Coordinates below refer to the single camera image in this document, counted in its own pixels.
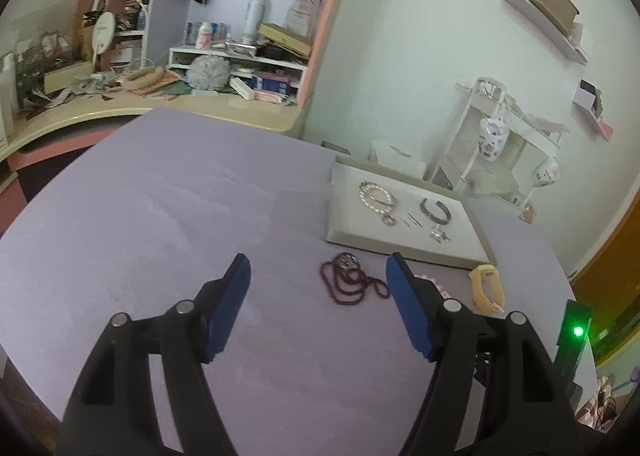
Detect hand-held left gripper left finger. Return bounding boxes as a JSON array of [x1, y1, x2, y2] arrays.
[[59, 253, 252, 456]]

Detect white spray bottle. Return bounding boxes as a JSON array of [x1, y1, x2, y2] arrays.
[[239, 0, 266, 46]]

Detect white hand mirror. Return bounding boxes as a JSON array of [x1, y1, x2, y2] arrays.
[[91, 10, 117, 62]]

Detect pink bead bracelet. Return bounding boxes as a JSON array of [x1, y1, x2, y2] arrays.
[[412, 273, 454, 299]]

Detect orange wooden door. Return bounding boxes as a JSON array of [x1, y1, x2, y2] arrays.
[[570, 206, 640, 317]]

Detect white sticker cup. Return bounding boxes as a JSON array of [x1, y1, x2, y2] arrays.
[[533, 158, 561, 189], [478, 116, 511, 162]]

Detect silver cuff bangle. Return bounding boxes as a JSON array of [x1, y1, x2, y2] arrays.
[[418, 196, 453, 226]]

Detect purple tablecloth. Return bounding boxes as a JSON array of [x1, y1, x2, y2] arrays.
[[0, 106, 599, 456]]

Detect black power cable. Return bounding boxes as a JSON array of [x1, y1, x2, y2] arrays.
[[592, 388, 621, 425]]

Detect white pearl bracelet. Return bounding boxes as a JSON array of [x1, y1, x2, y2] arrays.
[[357, 180, 398, 218]]

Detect dark red bead necklace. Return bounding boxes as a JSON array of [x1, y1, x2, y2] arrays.
[[319, 251, 390, 307]]

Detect beige cardboard box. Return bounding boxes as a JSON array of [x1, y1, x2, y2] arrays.
[[43, 66, 96, 94]]

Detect white rolling cart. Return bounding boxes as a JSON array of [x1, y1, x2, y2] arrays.
[[429, 76, 571, 209]]

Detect grey pompom ball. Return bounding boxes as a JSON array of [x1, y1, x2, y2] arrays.
[[187, 54, 231, 92]]

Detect long white wall shelf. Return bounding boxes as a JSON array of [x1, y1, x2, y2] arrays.
[[502, 0, 590, 66]]

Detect pink and white bookshelf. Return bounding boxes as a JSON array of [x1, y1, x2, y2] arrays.
[[75, 0, 362, 112]]

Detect white desk organizer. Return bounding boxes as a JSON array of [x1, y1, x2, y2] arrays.
[[168, 42, 307, 89]]

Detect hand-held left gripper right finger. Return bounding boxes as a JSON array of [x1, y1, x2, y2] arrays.
[[386, 252, 583, 456]]

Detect shallow grey cardboard tray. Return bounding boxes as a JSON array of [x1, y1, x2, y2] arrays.
[[324, 155, 499, 271]]

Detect beige desk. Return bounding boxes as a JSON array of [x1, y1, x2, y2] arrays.
[[0, 80, 306, 177]]

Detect small white wall shelf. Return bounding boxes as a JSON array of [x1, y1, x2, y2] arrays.
[[572, 79, 615, 143]]

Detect white paper bag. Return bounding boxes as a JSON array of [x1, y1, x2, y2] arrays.
[[284, 0, 326, 39]]

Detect blue box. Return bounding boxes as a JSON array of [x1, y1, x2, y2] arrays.
[[249, 71, 291, 94]]

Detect flat gold box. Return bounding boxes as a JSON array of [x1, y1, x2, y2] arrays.
[[257, 22, 314, 58]]

